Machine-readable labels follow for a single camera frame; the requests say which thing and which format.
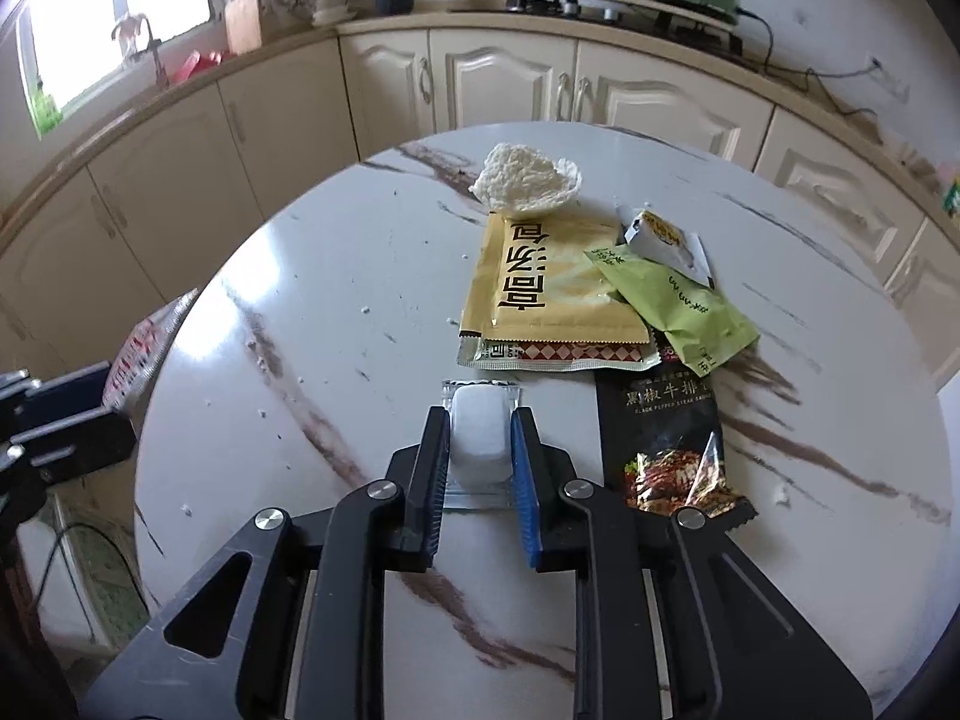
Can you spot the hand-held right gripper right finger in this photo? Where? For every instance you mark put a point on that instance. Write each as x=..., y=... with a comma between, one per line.
x=523, y=480

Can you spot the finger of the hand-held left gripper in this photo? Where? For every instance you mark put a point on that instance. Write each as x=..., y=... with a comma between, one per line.
x=67, y=390
x=82, y=446

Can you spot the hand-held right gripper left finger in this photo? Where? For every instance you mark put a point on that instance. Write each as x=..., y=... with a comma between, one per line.
x=435, y=465

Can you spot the white block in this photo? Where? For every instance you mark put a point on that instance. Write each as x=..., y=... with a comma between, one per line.
x=480, y=435

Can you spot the red white checkered packet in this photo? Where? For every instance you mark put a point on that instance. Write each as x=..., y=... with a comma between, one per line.
x=146, y=349

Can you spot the white yellow sachet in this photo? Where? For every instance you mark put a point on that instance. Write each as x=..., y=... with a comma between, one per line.
x=660, y=236

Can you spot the green patterned floor mat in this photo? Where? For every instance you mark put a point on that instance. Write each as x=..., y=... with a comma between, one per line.
x=105, y=577

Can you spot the black steak sauce packet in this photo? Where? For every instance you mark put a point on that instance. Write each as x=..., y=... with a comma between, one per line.
x=660, y=427

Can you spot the golden soup packet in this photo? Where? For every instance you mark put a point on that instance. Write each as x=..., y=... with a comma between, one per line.
x=540, y=292

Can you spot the light green packet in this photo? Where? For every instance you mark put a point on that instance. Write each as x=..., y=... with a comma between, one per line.
x=690, y=315

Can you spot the green plant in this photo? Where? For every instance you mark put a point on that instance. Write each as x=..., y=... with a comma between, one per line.
x=46, y=109

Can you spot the red item on counter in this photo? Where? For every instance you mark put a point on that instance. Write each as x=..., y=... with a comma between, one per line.
x=195, y=69

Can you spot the metal faucet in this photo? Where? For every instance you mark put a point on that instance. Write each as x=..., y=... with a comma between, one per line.
x=135, y=34

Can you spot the window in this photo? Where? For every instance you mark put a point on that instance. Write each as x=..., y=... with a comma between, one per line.
x=112, y=7

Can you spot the cream kitchen cabinet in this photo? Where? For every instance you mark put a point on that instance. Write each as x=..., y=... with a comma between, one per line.
x=495, y=82

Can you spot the wooden cutting board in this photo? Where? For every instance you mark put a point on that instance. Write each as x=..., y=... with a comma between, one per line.
x=244, y=21

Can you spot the stack of white bowls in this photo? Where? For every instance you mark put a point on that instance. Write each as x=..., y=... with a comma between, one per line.
x=332, y=11

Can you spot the colourful snack packets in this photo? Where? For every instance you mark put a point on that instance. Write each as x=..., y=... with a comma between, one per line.
x=951, y=191

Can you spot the white wall socket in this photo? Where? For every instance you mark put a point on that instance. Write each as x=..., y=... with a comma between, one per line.
x=889, y=79

